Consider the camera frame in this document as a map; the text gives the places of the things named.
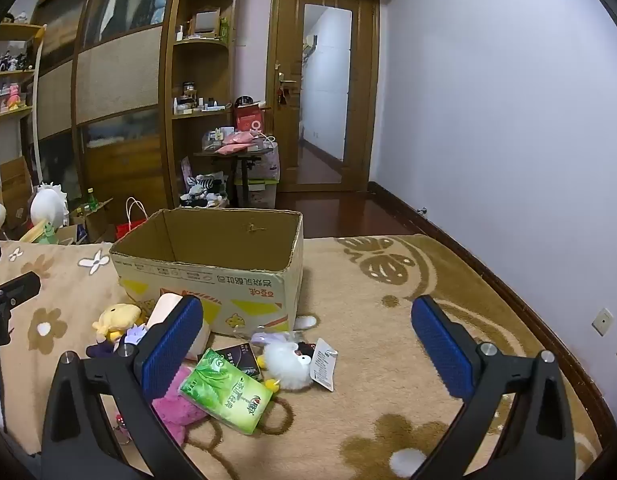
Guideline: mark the wooden sliding wardrobe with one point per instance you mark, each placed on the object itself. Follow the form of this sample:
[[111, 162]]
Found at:
[[118, 90]]

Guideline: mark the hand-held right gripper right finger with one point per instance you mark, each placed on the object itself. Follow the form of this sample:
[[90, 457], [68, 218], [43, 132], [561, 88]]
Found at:
[[441, 350]]

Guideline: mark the pink plush toy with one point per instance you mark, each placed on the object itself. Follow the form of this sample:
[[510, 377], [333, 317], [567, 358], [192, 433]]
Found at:
[[176, 412]]

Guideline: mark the white fluffy plush toy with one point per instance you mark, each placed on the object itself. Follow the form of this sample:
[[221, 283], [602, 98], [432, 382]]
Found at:
[[286, 365]]

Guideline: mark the white frilled plush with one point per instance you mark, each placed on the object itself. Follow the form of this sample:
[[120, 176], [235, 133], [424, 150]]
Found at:
[[48, 207]]

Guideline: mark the small dark side table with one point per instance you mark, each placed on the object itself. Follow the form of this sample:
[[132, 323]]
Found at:
[[243, 157]]

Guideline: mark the white printed tag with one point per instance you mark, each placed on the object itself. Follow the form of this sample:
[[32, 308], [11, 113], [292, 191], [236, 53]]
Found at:
[[324, 365]]

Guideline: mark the green tissue pack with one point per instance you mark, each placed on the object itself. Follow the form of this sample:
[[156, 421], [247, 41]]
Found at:
[[226, 392]]

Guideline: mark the open carton with bottles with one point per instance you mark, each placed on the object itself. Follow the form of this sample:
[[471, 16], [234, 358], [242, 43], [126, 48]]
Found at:
[[91, 225]]

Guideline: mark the wall shelf with figurines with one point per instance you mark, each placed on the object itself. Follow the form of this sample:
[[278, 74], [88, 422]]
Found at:
[[11, 80]]

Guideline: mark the purple-haired plush doll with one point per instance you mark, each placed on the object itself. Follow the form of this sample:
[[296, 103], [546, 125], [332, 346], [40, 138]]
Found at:
[[116, 345]]

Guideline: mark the beige floral blanket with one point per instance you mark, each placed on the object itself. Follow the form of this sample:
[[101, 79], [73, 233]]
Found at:
[[368, 410]]

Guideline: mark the green glass bottle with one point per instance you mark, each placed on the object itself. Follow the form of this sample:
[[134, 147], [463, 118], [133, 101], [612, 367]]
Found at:
[[92, 201]]

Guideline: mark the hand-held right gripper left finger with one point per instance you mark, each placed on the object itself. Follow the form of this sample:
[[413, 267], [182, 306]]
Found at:
[[173, 347]]

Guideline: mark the white wall socket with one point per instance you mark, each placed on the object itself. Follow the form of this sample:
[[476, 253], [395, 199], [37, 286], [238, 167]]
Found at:
[[602, 321]]

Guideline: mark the clear storage bin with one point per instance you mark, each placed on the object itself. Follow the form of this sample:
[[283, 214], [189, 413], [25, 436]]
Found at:
[[261, 180]]

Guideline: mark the plain brown carton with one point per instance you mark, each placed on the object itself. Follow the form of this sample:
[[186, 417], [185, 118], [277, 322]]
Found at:
[[16, 190]]

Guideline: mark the brown cardboard box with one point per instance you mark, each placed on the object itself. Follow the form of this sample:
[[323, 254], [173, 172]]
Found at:
[[228, 280]]

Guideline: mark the wooden door with glass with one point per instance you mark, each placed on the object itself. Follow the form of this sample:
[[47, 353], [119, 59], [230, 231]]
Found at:
[[288, 135]]

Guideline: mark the yellow plush toy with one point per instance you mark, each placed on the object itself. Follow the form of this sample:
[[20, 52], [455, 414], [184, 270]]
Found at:
[[116, 317]]

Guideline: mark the wooden corner shelf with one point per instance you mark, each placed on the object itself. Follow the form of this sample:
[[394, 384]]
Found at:
[[201, 65]]

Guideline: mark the pink pouch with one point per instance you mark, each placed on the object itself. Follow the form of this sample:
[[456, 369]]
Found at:
[[236, 141]]

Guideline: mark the wicker basket of socks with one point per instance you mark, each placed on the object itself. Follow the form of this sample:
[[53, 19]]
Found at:
[[203, 190]]

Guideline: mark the black packet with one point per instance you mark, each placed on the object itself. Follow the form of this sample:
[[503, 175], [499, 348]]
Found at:
[[241, 357]]

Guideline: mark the red paper bag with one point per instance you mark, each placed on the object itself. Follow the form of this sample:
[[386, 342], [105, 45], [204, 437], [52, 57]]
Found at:
[[248, 119]]

